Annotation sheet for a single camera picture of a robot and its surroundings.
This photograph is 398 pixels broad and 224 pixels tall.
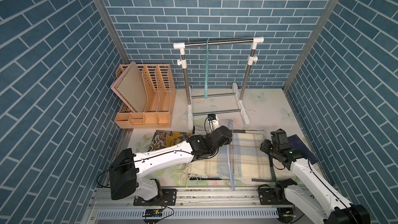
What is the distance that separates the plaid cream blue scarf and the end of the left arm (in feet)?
0.76

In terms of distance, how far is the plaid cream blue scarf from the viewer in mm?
802

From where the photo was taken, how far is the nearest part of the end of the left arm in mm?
544
